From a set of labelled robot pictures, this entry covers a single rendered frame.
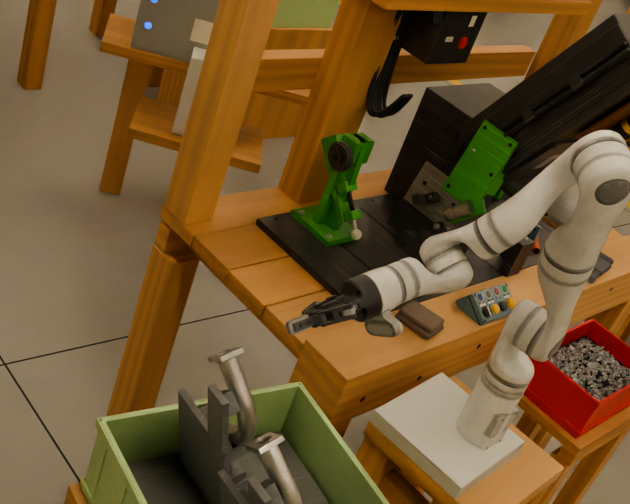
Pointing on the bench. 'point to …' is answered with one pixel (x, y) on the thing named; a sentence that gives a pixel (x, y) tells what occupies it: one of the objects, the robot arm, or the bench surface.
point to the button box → (484, 304)
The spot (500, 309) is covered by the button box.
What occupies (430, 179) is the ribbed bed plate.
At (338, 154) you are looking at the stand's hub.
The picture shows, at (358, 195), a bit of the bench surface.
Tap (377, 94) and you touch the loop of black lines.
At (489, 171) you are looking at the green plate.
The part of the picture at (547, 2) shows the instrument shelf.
